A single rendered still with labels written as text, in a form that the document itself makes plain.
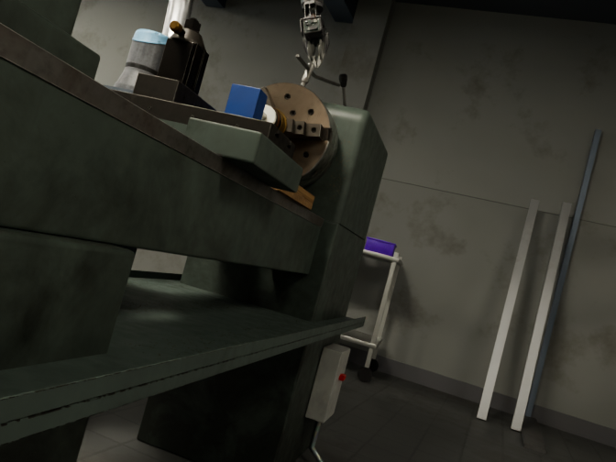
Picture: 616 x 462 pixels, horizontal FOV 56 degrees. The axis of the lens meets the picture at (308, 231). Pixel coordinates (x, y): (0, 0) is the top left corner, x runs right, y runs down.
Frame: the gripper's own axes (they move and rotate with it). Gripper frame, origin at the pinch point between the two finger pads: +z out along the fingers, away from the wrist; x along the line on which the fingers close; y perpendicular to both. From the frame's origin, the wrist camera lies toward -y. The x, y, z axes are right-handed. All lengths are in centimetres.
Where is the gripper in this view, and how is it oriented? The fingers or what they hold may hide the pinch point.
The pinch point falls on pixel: (317, 65)
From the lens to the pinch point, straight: 204.3
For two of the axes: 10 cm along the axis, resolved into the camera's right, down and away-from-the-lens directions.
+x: 9.7, -0.9, -2.3
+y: -2.4, -1.1, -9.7
